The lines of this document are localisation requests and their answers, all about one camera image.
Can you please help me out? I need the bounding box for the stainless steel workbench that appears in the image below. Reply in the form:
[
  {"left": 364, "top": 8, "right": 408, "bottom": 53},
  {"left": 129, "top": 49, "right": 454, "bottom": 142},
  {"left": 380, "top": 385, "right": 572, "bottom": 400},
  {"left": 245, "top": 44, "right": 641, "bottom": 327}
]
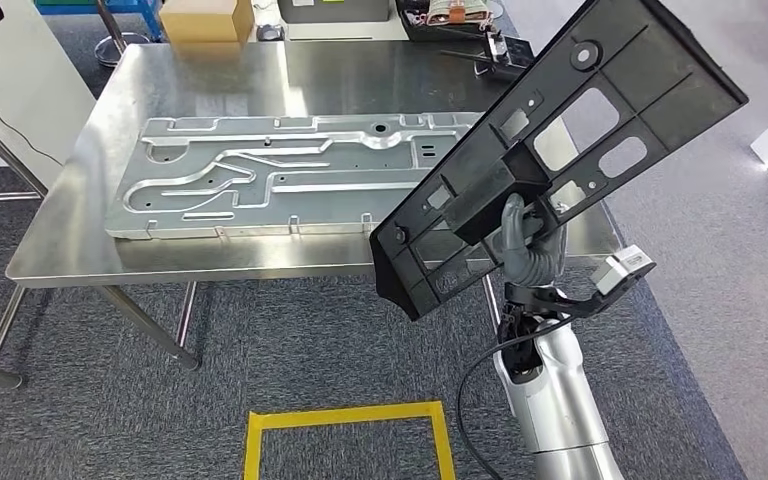
[{"left": 0, "top": 40, "right": 627, "bottom": 372}]

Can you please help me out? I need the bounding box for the yellow floor tape square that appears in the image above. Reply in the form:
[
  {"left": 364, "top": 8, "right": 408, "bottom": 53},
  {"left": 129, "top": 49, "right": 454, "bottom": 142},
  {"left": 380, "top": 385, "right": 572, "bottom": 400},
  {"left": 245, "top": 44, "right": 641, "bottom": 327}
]
[{"left": 243, "top": 400, "right": 458, "bottom": 480}]

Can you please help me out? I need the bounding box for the black plastic plate bracket part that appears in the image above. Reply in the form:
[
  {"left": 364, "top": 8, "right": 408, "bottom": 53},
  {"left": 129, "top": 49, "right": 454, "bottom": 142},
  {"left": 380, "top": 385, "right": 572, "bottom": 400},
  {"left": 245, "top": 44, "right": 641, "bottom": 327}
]
[{"left": 368, "top": 0, "right": 750, "bottom": 323}]

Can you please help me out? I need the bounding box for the blue metal rack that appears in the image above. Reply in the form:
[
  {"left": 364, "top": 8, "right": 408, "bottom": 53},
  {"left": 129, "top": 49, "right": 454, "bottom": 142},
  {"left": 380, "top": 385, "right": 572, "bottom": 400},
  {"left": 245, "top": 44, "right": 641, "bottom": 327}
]
[{"left": 34, "top": 0, "right": 163, "bottom": 42}]

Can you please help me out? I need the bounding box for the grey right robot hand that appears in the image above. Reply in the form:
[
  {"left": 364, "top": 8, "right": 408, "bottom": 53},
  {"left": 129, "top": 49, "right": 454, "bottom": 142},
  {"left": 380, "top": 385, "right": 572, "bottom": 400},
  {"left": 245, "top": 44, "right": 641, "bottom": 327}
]
[{"left": 499, "top": 193, "right": 568, "bottom": 288}]

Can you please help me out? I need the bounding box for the silver stanchion with round base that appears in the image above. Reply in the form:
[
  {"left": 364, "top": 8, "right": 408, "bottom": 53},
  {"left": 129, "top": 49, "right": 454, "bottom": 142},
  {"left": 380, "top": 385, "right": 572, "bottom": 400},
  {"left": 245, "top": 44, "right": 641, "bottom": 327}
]
[{"left": 94, "top": 0, "right": 153, "bottom": 68}]

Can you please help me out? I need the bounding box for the thin black cable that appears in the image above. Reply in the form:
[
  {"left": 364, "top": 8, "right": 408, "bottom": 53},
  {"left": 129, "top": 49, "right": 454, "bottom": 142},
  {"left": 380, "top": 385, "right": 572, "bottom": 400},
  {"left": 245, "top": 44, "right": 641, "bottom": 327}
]
[{"left": 0, "top": 71, "right": 65, "bottom": 168}]

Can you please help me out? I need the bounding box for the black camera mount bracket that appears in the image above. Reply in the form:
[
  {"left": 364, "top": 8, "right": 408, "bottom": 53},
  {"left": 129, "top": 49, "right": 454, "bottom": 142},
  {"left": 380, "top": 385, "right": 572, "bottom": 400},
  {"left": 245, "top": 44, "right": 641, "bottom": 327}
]
[{"left": 506, "top": 261, "right": 657, "bottom": 321}]

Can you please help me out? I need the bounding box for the stainless steel table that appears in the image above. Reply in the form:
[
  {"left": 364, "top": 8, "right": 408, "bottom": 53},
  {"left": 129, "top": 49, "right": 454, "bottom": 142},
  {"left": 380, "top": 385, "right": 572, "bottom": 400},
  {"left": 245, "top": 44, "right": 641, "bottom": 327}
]
[{"left": 0, "top": 56, "right": 49, "bottom": 391}]

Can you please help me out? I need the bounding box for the striped fabric pouch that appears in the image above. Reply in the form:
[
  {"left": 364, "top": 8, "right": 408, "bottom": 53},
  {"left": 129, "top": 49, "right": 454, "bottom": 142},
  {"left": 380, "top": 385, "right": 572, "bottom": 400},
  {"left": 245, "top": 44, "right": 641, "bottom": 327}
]
[{"left": 426, "top": 0, "right": 491, "bottom": 26}]

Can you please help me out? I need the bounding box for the stamped aluminium panel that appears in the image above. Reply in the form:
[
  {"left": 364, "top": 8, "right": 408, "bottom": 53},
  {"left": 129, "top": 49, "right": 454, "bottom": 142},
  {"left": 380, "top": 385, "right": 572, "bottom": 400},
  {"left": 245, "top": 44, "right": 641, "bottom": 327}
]
[{"left": 104, "top": 112, "right": 485, "bottom": 241}]

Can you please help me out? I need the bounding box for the black open tool case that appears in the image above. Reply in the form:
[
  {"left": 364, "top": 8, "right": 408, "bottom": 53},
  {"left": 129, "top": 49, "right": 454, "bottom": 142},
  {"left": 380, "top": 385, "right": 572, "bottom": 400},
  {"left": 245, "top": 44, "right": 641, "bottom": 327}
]
[{"left": 397, "top": 0, "right": 498, "bottom": 42}]

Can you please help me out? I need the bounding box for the brown cardboard box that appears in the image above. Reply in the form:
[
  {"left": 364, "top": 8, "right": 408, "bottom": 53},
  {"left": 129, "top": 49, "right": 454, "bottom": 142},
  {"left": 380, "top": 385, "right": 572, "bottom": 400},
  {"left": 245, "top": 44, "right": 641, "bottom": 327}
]
[{"left": 158, "top": 0, "right": 256, "bottom": 44}]

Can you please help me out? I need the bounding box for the black remote with antennas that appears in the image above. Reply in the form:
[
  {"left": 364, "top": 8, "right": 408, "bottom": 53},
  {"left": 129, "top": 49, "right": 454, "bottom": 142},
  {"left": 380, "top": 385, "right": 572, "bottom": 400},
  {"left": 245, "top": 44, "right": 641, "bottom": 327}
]
[{"left": 440, "top": 33, "right": 536, "bottom": 82}]

